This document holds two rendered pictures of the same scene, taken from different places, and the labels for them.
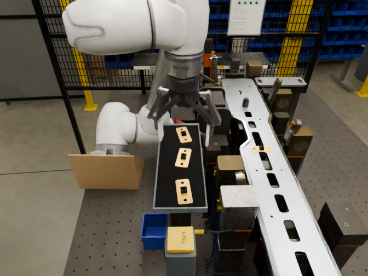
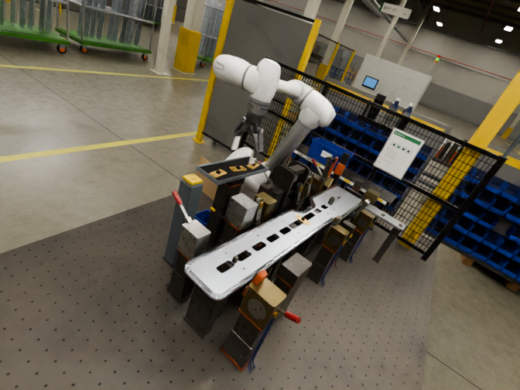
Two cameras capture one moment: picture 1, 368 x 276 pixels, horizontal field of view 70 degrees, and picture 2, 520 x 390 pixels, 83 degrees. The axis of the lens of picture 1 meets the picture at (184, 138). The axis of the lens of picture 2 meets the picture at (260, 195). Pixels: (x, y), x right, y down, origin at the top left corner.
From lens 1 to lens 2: 86 cm
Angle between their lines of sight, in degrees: 26
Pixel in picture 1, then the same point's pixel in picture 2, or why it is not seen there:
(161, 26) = (247, 77)
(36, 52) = not seen: hidden behind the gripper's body
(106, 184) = (207, 190)
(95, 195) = not seen: hidden behind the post
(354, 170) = (388, 319)
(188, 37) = (257, 89)
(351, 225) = (292, 266)
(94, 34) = (220, 67)
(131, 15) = (237, 66)
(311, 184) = (336, 294)
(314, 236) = (267, 256)
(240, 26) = (387, 162)
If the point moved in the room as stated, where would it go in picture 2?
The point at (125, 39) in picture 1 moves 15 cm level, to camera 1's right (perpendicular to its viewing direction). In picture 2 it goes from (230, 75) to (258, 89)
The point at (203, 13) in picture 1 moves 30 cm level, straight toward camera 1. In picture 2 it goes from (268, 81) to (209, 72)
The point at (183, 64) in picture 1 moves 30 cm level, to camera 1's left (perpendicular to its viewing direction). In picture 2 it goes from (251, 103) to (204, 77)
